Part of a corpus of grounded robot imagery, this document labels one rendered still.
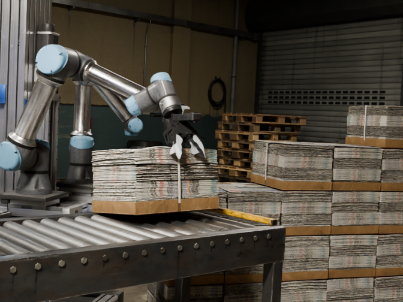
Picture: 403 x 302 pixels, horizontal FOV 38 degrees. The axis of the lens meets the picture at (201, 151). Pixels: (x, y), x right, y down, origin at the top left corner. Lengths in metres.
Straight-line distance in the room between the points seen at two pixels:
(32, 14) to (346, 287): 2.08
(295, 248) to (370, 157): 0.63
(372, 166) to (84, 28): 7.44
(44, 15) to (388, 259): 2.17
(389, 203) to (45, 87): 1.91
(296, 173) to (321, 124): 8.10
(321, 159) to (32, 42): 1.52
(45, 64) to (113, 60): 7.97
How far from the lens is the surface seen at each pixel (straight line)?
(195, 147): 2.12
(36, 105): 2.40
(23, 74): 2.79
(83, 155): 3.01
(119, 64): 10.37
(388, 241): 3.37
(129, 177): 2.03
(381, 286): 3.40
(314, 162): 3.06
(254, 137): 9.30
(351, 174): 3.18
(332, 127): 10.95
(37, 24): 2.90
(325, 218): 3.13
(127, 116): 3.05
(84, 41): 10.04
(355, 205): 3.21
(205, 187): 2.19
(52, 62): 2.34
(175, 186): 2.10
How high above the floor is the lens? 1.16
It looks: 3 degrees down
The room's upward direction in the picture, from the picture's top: 3 degrees clockwise
